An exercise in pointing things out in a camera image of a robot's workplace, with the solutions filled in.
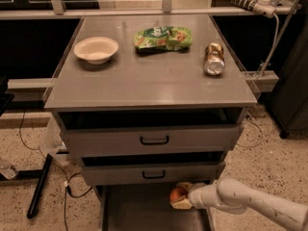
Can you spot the grey middle drawer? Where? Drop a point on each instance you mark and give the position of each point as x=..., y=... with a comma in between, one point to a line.
x=155, y=168

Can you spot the black metal bar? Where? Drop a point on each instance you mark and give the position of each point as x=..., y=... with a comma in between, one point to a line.
x=43, y=173

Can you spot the grey drawer cabinet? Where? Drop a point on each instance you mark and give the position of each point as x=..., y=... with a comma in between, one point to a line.
x=135, y=80

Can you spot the grey drawer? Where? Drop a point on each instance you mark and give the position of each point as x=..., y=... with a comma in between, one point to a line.
x=146, y=207
x=155, y=168
x=145, y=132

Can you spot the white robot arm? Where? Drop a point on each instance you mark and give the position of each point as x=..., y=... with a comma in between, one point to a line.
x=232, y=196

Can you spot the grey top drawer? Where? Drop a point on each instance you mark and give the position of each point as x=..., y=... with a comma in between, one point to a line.
x=145, y=132

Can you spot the crushed metal can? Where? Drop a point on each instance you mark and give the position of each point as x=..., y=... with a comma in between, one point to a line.
x=214, y=60

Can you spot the green chip bag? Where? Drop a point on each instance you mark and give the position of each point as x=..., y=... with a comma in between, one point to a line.
x=165, y=38

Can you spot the grey bottom drawer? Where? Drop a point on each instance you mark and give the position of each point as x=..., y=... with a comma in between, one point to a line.
x=146, y=207

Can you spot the orange fruit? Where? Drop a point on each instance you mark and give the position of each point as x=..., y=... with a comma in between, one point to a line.
x=177, y=194

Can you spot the white paper bowl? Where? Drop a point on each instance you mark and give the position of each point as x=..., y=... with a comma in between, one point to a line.
x=96, y=50

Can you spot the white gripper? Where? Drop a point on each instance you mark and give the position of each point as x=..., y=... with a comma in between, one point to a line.
x=194, y=198

